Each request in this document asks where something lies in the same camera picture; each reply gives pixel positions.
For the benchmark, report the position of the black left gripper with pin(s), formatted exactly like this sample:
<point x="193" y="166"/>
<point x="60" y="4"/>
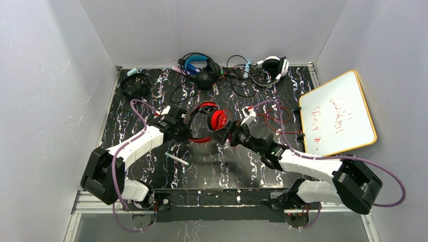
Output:
<point x="182" y="125"/>

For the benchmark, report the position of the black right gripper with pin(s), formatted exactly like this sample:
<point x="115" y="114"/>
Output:
<point x="230" y="132"/>

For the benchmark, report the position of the red headphones with cable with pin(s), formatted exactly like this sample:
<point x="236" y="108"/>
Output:
<point x="218" y="118"/>

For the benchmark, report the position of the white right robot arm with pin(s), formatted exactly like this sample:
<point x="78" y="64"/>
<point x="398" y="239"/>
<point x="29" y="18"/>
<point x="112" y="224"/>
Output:
<point x="346" y="180"/>

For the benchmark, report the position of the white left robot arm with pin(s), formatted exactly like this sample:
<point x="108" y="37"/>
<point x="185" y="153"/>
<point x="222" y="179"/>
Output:
<point x="104" y="175"/>

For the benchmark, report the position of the blue black headphones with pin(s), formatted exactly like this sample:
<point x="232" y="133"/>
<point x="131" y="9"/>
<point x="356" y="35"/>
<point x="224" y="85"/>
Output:
<point x="204" y="78"/>

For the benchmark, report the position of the white headphones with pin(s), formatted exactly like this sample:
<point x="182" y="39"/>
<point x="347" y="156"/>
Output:
<point x="276" y="67"/>

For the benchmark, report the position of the white green marker pen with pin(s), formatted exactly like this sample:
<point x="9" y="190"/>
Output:
<point x="185" y="163"/>

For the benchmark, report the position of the pink marker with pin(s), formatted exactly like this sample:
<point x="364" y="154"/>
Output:
<point x="179" y="70"/>

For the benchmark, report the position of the light blue marker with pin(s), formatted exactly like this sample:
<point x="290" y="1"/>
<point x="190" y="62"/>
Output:
<point x="246" y="71"/>

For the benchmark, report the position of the mint eraser block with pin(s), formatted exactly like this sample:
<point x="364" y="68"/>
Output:
<point x="132" y="72"/>

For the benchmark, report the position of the yellow framed whiteboard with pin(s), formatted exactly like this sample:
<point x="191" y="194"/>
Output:
<point x="335" y="117"/>

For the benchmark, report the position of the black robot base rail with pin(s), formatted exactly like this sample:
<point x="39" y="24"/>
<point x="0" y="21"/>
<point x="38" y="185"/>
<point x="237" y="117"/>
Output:
<point x="222" y="204"/>

